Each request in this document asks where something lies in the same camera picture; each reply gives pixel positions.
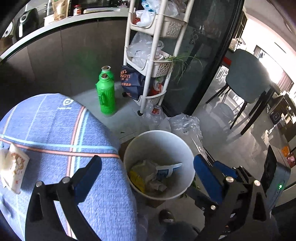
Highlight blue white food packet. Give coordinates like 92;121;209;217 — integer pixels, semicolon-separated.
157;162;183;179

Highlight white paper wrapper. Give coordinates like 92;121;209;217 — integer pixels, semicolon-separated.
139;160;168;192

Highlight kitchen counter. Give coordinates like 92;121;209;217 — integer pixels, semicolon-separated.
0;9;130;98

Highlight white rice cooker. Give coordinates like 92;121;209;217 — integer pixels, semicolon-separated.
0;23;15;45

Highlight person's jeans leg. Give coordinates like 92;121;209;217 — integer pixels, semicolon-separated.
162;221;201;241

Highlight white waste bin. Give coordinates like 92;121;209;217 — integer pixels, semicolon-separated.
123;130;195;201

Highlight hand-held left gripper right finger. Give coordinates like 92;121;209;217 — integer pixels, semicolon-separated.
193;154;272;241

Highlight white plastic bag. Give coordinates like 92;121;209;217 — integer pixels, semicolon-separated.
135;0;184;27
128;32;165;68

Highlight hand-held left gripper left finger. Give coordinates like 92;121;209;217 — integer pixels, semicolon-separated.
24;155;102;241

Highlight black air fryer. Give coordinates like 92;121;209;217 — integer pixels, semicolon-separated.
13;8;39;37

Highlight dark blue shopping bag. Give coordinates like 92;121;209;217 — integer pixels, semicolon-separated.
120;65;151;100

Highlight clear plastic bag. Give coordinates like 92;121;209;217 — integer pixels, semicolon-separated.
159;113;204;158

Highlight person's shoe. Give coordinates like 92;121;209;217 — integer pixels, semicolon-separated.
159;209;175;224

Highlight green plastic bottle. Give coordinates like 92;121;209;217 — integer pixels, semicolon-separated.
96;74;116;115
99;65;114;81

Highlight yellow snack wrapper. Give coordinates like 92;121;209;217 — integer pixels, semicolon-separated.
129;170;146;193

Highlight white storage rack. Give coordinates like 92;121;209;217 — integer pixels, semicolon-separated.
122;0;196;116

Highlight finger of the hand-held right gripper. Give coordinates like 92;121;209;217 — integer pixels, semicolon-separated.
212;161;250;181
186;185;221;219

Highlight grey dining chair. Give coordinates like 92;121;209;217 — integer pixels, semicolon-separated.
205;49;276;136

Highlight white food steamer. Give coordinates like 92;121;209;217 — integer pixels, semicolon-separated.
43;13;55;26

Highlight brown snack pouch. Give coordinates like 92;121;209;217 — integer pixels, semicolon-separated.
52;0;71;22

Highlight green onion stalks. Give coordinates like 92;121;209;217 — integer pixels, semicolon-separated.
169;54;203;83

